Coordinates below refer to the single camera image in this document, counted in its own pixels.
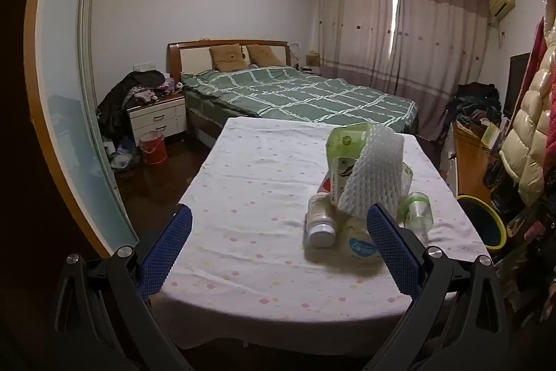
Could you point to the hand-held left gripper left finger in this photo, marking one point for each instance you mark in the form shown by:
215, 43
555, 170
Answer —
165, 251

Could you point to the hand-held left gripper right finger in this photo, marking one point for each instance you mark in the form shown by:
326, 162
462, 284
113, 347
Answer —
391, 251

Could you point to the white plastic bottle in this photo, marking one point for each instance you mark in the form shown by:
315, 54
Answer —
320, 223

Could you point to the yellow rimmed black trash bin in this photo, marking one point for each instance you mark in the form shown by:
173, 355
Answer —
482, 223

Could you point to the round pale yellow bottle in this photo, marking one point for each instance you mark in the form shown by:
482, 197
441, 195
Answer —
356, 243

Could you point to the clear bottle green label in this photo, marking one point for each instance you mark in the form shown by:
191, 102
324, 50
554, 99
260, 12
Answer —
416, 210

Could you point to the white foam net sleeve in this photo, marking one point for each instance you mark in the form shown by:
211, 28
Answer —
373, 175

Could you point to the pink red box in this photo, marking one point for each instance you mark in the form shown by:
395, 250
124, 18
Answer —
325, 184

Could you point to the red bucket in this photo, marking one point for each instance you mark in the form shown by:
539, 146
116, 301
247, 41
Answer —
153, 149

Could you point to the plastic bags on floor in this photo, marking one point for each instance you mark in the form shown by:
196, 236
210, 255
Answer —
121, 158

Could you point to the white dotted tablecloth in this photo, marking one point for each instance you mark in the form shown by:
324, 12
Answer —
260, 201

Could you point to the green and white packet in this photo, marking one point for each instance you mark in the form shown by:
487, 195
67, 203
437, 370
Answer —
345, 143

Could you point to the wooden desk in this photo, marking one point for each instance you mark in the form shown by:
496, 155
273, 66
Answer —
471, 162

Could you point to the clear plastic bag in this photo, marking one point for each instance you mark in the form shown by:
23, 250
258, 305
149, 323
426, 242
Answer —
519, 219

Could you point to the white nightstand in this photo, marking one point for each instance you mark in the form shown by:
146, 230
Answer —
158, 119

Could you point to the green box on desk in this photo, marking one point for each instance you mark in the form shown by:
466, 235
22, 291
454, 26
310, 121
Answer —
491, 135

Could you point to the dark clothes pile by nightstand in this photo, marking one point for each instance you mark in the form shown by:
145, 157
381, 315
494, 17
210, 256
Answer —
117, 101

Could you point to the clothes pile on desk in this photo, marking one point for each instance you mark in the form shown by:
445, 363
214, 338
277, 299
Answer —
473, 101

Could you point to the green plaid quilt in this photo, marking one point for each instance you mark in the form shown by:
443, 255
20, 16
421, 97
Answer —
304, 97

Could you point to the cream puffer coat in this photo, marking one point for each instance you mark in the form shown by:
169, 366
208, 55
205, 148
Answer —
530, 127

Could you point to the frosted glass wardrobe door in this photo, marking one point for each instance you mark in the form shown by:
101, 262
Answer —
65, 93

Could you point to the wooden bed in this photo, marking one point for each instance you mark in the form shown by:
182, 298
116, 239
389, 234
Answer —
191, 53

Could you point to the pink white curtain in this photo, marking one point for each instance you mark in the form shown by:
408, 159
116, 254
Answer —
369, 49

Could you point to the brown bear pillow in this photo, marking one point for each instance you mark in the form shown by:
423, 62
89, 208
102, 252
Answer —
228, 57
264, 56

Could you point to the woven basket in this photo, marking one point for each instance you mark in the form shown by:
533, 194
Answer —
312, 59

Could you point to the black television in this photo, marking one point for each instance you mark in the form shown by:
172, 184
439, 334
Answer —
517, 84

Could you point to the red puffer coat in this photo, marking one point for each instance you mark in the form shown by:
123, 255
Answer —
548, 32

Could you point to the white wall socket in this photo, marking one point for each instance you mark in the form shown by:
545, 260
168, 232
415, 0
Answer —
143, 69

